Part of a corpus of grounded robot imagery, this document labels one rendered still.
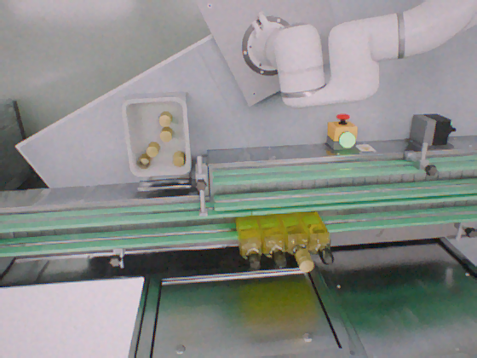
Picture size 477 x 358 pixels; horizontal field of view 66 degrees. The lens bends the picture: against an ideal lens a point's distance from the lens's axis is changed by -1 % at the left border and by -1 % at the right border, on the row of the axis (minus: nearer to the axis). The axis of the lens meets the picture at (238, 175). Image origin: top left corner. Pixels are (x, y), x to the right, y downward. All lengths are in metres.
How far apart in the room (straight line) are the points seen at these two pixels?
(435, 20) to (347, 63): 0.16
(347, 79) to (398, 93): 0.50
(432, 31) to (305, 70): 0.23
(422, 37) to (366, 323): 0.65
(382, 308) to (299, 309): 0.22
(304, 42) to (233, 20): 0.33
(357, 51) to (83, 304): 0.86
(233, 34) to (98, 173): 0.58
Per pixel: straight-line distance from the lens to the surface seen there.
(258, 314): 0.95
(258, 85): 1.09
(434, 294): 1.16
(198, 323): 0.94
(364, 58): 0.78
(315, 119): 1.19
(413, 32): 0.78
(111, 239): 1.12
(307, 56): 0.78
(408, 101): 1.29
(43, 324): 1.05
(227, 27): 1.06
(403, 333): 1.02
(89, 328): 0.99
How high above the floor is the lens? 1.85
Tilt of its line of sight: 66 degrees down
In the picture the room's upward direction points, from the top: 166 degrees clockwise
